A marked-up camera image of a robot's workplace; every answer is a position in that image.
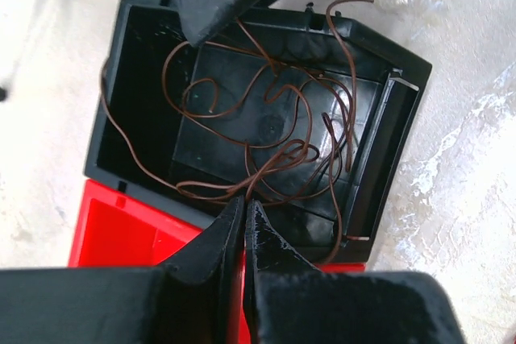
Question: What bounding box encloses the black plastic bin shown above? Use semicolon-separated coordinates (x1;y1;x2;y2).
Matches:
85;0;432;263

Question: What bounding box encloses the brown wire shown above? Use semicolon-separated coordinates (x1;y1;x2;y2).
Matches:
98;0;375;264

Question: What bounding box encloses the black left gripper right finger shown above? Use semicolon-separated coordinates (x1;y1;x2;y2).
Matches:
244;201;464;343

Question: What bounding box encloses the red plastic bin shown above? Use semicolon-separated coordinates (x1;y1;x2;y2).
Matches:
67;178;367;344

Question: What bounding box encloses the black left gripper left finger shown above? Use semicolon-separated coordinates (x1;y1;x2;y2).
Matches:
1;197;245;343

